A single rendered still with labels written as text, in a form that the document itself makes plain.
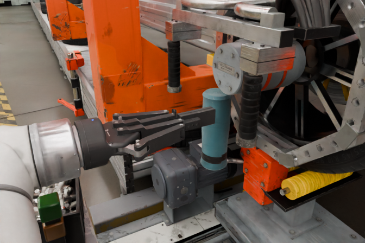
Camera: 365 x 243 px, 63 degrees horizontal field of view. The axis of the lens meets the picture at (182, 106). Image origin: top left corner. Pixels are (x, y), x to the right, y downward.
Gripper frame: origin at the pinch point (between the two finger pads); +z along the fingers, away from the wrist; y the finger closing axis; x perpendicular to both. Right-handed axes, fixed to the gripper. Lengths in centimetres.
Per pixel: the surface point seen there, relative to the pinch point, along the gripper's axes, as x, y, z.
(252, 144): -7.2, 2.2, 11.7
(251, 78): 6.2, 1.1, 10.6
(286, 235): -61, -11, 44
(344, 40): 9.1, -4.6, 42.9
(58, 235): -24.9, -10.1, -25.8
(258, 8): 17.9, -2.7, 14.0
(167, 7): 7, -117, 48
